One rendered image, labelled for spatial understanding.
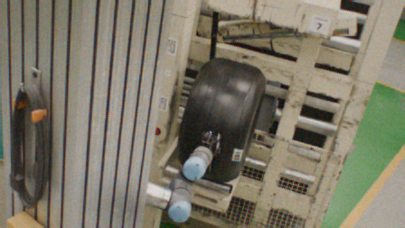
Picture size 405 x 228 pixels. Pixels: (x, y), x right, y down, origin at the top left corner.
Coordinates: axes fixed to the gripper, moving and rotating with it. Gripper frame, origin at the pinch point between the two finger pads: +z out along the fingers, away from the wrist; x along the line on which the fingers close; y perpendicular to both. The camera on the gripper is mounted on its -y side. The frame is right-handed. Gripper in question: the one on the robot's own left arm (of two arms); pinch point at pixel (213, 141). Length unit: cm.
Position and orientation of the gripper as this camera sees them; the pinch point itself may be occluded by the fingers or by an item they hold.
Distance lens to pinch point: 202.6
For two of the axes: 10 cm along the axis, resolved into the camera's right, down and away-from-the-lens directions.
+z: 2.5, -3.0, 9.2
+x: -9.5, -2.8, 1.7
